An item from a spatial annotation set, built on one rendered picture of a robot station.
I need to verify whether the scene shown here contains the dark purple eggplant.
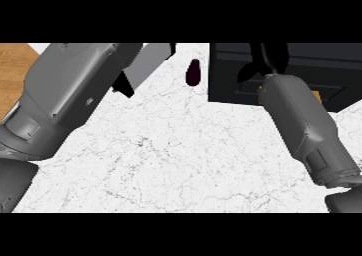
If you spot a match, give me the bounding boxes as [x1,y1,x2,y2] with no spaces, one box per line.
[184,58,202,88]

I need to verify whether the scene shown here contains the dark grey open drawer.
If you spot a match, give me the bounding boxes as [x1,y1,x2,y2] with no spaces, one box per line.
[208,43,362,113]

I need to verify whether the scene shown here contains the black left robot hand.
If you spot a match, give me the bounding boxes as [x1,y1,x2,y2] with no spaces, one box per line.
[112,43,178,99]

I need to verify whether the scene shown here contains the small orange object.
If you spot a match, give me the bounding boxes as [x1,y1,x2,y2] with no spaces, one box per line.
[257,85,323,102]

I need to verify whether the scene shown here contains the brown wooden panel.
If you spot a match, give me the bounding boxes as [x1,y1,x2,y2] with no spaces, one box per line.
[0,43,43,132]

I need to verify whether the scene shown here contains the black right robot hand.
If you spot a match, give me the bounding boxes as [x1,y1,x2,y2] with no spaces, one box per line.
[236,43,291,84]

